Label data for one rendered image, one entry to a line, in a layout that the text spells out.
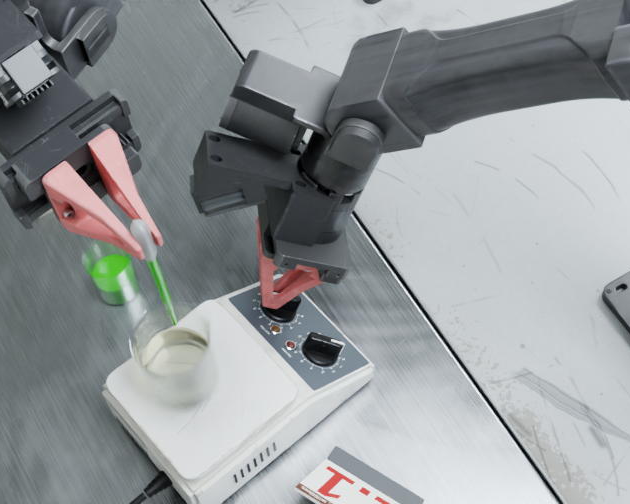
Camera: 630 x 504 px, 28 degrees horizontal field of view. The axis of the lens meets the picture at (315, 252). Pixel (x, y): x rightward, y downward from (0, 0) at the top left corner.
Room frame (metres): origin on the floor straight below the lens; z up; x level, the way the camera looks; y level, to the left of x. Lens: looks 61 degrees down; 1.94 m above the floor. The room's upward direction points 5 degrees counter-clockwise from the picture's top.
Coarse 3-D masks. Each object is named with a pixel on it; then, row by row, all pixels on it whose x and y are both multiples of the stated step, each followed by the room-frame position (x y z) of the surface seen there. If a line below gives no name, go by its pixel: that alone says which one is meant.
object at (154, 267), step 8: (152, 264) 0.42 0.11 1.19; (152, 272) 0.42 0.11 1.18; (160, 272) 0.42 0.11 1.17; (160, 280) 0.42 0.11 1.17; (160, 288) 0.42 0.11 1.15; (160, 296) 0.42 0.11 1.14; (168, 296) 0.42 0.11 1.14; (168, 304) 0.42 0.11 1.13; (168, 312) 0.42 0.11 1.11; (176, 320) 0.42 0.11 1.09
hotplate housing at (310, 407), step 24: (336, 384) 0.42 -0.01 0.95; (360, 384) 0.43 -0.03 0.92; (120, 408) 0.41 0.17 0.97; (288, 408) 0.39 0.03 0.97; (312, 408) 0.40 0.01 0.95; (264, 432) 0.37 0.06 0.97; (288, 432) 0.38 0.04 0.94; (240, 456) 0.36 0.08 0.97; (264, 456) 0.36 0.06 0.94; (168, 480) 0.35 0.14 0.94; (216, 480) 0.34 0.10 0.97; (240, 480) 0.35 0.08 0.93
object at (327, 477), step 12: (324, 468) 0.36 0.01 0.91; (312, 480) 0.34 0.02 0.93; (324, 480) 0.34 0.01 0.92; (336, 480) 0.34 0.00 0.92; (348, 480) 0.34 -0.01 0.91; (324, 492) 0.33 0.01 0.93; (336, 492) 0.33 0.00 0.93; (348, 492) 0.33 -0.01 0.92; (360, 492) 0.33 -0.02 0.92; (372, 492) 0.33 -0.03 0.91
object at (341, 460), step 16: (336, 448) 0.38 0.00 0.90; (320, 464) 0.36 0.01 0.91; (336, 464) 0.36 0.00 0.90; (352, 464) 0.36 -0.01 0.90; (304, 480) 0.34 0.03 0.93; (368, 480) 0.34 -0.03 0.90; (384, 480) 0.34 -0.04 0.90; (384, 496) 0.33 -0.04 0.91; (400, 496) 0.33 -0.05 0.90; (416, 496) 0.33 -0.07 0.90
